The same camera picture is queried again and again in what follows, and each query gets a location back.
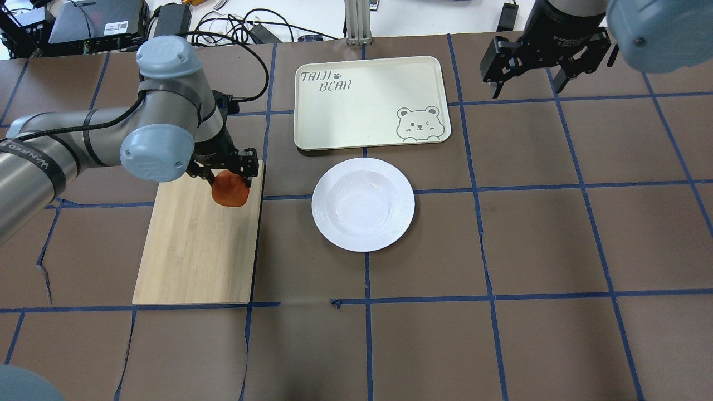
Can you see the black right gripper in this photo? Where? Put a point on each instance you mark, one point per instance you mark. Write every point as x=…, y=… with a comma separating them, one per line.
x=558, y=29

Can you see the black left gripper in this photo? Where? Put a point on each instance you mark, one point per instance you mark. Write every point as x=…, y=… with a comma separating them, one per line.
x=218, y=148

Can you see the orange fruit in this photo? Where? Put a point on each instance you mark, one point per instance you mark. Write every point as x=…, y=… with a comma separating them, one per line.
x=229, y=189

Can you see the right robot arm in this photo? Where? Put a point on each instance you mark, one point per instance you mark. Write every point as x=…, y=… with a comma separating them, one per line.
x=654, y=37

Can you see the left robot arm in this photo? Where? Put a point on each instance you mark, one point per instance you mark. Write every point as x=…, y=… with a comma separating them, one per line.
x=177, y=125

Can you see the cream bear tray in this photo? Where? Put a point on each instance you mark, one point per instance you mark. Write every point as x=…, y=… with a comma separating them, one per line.
x=370, y=103

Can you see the small black power brick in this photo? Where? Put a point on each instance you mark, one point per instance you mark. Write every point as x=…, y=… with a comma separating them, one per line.
x=508, y=16

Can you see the bamboo cutting board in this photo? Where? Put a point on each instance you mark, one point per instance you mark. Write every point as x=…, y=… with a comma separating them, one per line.
x=196, y=251

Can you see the white round plate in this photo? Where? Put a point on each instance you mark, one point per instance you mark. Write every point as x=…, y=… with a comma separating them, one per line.
x=363, y=204

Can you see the black power adapter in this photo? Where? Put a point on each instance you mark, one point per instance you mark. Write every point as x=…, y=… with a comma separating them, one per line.
x=171, y=19

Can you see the black computer box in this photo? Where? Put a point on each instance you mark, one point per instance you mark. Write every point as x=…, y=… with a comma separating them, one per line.
x=99, y=22

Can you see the aluminium frame post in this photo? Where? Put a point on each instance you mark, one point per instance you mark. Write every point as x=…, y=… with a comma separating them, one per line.
x=358, y=23

